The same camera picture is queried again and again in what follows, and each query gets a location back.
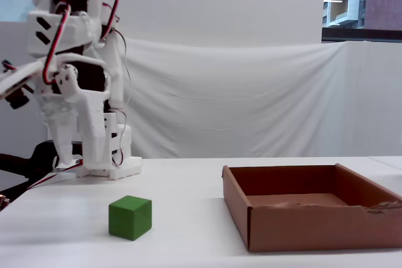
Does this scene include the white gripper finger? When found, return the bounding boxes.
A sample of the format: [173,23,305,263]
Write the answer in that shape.
[56,63,110,169]
[38,101,79,164]

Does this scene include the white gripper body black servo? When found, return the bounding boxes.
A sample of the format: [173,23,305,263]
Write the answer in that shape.
[35,55,110,109]

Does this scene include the green cube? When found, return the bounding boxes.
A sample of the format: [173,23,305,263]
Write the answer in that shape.
[108,195,153,242]

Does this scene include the brown cardboard box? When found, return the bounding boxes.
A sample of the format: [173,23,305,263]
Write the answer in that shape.
[221,163,402,252]

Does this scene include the white cloth backdrop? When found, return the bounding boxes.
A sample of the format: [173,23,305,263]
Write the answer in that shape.
[70,34,402,159]

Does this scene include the black window sill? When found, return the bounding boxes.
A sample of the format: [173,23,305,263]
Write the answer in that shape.
[322,28,402,43]

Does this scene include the thin base servo cable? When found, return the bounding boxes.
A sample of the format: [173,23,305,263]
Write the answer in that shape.
[111,28,133,168]

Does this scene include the red black wrist servo cable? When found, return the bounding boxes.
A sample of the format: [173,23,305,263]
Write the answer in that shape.
[42,0,72,86]

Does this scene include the red white power wires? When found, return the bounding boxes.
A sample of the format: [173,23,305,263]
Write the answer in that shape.
[26,159,84,191]

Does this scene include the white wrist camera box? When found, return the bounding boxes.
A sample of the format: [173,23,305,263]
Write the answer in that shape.
[0,60,43,110]

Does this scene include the red black elbow servo cable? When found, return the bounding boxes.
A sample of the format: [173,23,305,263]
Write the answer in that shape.
[100,0,122,41]

